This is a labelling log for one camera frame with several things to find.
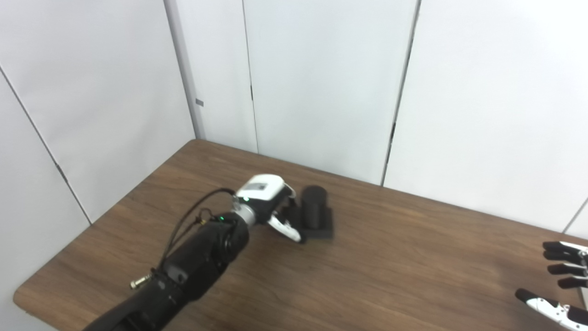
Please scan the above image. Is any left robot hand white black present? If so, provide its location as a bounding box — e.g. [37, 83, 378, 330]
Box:
[232, 174, 306, 244]

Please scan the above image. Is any black peg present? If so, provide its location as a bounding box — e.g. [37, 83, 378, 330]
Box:
[280, 185, 334, 240]

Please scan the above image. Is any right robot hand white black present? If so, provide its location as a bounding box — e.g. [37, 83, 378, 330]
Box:
[514, 240, 588, 331]

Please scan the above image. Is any grey wall post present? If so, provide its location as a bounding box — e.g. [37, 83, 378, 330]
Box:
[163, 0, 206, 140]

